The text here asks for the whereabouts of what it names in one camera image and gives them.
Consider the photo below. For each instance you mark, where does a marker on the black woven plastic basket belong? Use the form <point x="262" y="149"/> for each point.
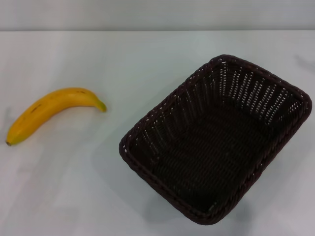
<point x="209" y="152"/>

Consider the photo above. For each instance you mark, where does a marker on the yellow banana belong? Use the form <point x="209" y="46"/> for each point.
<point x="49" y="105"/>

